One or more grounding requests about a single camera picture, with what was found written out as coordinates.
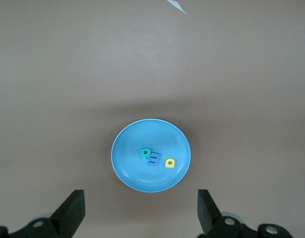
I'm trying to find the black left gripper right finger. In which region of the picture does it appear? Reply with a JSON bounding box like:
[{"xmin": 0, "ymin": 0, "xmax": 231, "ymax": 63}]
[{"xmin": 197, "ymin": 189, "xmax": 292, "ymax": 238}]

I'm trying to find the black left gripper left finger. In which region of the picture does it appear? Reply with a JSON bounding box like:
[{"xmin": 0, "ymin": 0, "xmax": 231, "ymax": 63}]
[{"xmin": 0, "ymin": 189, "xmax": 86, "ymax": 238}]

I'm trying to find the blue foam letter E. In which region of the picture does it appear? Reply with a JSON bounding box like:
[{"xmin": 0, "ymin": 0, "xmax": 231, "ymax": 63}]
[{"xmin": 147, "ymin": 152, "xmax": 161, "ymax": 166}]

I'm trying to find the teal foam letter P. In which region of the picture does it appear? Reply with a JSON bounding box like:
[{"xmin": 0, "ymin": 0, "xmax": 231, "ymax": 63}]
[{"xmin": 139, "ymin": 148, "xmax": 151, "ymax": 161}]

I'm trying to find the blue plate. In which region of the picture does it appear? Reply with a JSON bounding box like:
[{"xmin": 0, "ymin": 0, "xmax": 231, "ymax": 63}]
[{"xmin": 111, "ymin": 118, "xmax": 192, "ymax": 193}]

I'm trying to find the white tape scrap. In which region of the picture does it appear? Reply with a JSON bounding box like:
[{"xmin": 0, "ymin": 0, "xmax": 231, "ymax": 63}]
[{"xmin": 166, "ymin": 0, "xmax": 187, "ymax": 14}]

